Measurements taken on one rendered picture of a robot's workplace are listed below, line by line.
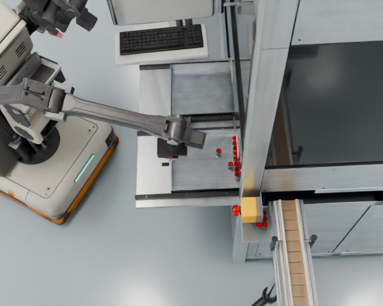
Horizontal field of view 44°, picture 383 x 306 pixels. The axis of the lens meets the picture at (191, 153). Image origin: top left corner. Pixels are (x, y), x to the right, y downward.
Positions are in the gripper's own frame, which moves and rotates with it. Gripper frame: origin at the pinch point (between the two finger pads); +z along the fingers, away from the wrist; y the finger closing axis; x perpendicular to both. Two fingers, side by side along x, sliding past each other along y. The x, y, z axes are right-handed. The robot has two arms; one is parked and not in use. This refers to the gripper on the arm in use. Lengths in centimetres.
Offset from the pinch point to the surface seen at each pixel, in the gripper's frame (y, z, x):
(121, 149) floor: -18, 113, 63
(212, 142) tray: 19.3, 16.3, 16.1
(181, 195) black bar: 6.3, 17.1, -7.2
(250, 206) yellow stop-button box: 28.1, -0.4, -17.8
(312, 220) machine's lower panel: 63, 29, -12
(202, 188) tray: 13.9, 14.1, -5.2
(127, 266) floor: -12, 112, -11
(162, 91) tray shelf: -0.7, 20.3, 43.0
